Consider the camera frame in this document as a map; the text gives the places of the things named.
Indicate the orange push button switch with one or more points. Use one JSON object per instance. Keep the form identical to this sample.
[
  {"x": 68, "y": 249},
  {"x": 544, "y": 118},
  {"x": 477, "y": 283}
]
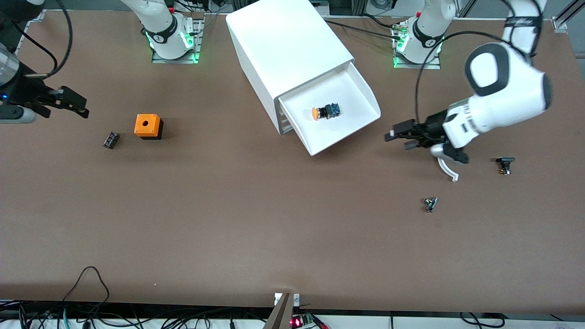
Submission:
[{"x": 325, "y": 112}]

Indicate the circuit board with red light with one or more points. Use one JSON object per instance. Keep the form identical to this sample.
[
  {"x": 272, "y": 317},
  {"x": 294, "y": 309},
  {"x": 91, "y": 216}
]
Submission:
[{"x": 301, "y": 320}]

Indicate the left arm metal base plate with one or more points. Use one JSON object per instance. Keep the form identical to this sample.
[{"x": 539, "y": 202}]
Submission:
[{"x": 418, "y": 66}]

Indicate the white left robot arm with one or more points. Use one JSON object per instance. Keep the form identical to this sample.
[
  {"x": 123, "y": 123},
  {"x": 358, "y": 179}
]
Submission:
[{"x": 507, "y": 96}]

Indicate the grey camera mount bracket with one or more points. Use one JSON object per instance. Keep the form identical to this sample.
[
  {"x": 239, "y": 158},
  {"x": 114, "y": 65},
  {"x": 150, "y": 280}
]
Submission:
[{"x": 279, "y": 313}]

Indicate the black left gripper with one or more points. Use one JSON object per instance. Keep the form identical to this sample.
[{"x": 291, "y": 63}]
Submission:
[{"x": 434, "y": 125}]

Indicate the small black terminal block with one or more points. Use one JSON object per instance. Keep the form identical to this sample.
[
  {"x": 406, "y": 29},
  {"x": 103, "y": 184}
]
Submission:
[{"x": 111, "y": 140}]

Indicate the small grey metal part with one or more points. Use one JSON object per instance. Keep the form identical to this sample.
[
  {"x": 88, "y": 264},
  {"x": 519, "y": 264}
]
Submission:
[{"x": 430, "y": 203}]

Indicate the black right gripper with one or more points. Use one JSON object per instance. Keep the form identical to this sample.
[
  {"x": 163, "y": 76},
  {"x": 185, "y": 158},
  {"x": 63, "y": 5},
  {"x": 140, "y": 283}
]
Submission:
[{"x": 28, "y": 91}]

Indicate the small black switch part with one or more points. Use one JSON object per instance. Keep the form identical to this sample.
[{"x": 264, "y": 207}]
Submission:
[{"x": 505, "y": 162}]

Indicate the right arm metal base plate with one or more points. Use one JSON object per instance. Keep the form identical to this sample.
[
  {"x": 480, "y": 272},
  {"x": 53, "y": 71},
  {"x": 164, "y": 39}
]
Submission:
[{"x": 199, "y": 39}]

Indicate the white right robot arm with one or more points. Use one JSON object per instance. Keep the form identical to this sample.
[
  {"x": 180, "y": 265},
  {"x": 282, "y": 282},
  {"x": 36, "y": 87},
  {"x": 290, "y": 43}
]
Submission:
[{"x": 160, "y": 23}]

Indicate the orange box with hole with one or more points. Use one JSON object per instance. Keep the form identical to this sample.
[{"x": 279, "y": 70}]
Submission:
[{"x": 147, "y": 124}]

